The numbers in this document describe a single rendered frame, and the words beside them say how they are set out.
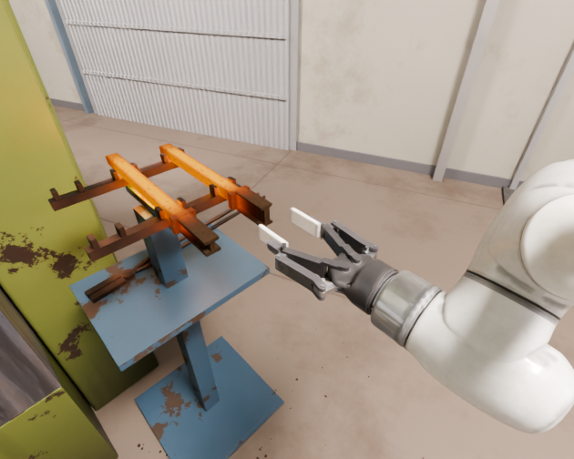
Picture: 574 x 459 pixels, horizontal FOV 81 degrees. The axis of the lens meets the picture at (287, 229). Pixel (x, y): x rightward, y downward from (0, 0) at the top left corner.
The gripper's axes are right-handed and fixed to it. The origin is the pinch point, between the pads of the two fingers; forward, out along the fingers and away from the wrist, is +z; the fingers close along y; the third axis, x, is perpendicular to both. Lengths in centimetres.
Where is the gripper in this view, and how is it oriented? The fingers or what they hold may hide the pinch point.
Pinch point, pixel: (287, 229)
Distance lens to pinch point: 58.1
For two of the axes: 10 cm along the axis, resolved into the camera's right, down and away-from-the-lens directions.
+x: 0.0, -7.9, -6.1
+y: 7.3, -4.1, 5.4
